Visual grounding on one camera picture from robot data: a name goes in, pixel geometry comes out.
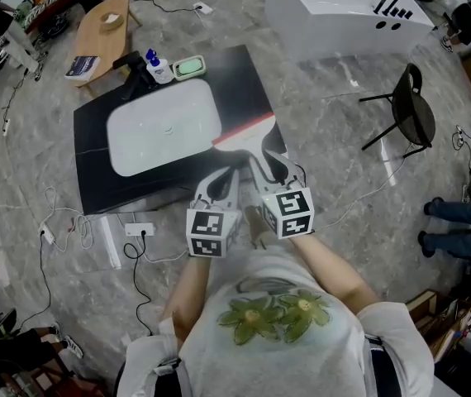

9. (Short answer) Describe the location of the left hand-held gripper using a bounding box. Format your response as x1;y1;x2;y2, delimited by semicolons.
185;165;244;260

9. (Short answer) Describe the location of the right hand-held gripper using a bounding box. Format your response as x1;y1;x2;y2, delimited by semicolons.
248;149;316;240

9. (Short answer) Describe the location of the white squeegee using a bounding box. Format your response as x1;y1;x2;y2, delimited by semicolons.
211;112;278;173

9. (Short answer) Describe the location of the person's left forearm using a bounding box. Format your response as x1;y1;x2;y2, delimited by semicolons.
160;254;212;343

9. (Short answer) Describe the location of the person's right forearm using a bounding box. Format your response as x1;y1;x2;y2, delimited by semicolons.
288;233;382;318

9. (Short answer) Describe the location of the white sink basin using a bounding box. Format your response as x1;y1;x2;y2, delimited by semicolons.
106;79;223;178

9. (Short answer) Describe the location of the black vanity cabinet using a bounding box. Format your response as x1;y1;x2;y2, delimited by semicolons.
73;44;289;217

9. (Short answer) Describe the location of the green soap dish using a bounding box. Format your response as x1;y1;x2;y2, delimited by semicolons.
171;55;207;82

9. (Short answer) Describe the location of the white soap pump bottle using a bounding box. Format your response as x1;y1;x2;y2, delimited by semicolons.
145;48;174;85

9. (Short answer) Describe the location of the black wicker chair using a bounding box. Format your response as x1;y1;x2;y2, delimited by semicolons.
359;62;437;159

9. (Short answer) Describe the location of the white bathtub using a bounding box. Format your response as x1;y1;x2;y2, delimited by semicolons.
264;0;435;61

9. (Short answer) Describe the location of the white flower print t-shirt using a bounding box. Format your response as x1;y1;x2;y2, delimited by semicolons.
115;244;435;397

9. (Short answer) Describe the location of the wooden oval table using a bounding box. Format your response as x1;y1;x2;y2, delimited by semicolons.
72;0;142;98

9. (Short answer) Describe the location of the blue book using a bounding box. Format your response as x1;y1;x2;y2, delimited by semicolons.
64;55;101;80

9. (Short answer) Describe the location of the tan tape roll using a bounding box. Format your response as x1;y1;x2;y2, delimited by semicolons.
100;12;123;31

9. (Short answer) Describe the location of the black bathtub faucet set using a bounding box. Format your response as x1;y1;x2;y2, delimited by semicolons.
370;0;414;20

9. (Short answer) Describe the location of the wooden shelf unit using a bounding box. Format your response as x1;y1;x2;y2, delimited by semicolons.
404;289;471;363

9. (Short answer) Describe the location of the long white cable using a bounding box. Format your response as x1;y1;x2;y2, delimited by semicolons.
313;138;418;231

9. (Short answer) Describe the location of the black power cable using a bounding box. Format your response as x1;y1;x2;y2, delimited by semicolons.
123;232;155;337

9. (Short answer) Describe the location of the white tangled cable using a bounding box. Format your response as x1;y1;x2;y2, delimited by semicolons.
39;186;96;251

